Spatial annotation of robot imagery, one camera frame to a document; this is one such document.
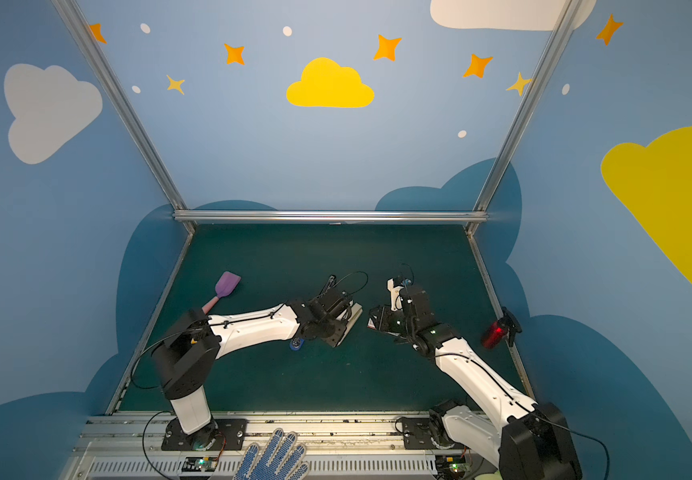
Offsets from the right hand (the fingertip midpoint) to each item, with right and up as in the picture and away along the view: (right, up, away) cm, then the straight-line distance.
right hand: (376, 309), depth 83 cm
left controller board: (-44, -35, -13) cm, 57 cm away
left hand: (-10, -8, +5) cm, 13 cm away
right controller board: (+17, -36, -12) cm, 41 cm away
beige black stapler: (-9, -2, -8) cm, 12 cm away
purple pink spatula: (-51, +5, +20) cm, 55 cm away
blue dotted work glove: (-24, -34, -13) cm, 44 cm away
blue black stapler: (-24, -12, +7) cm, 28 cm away
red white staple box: (-2, -3, -4) cm, 6 cm away
